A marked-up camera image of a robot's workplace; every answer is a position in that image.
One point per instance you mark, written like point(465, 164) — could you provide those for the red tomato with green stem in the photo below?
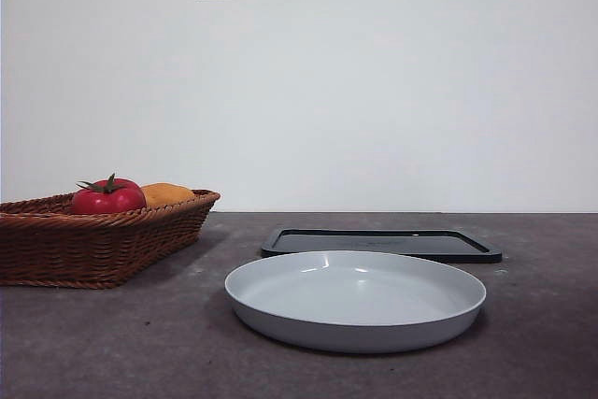
point(107, 200)

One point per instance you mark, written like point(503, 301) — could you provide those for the orange bread roll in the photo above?
point(168, 193)

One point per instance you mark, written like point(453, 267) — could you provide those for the grey round plate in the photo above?
point(355, 296)

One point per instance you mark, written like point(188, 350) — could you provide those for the brown wicker basket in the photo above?
point(93, 245)

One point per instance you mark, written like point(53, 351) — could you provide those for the black rectangular tray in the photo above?
point(420, 245)

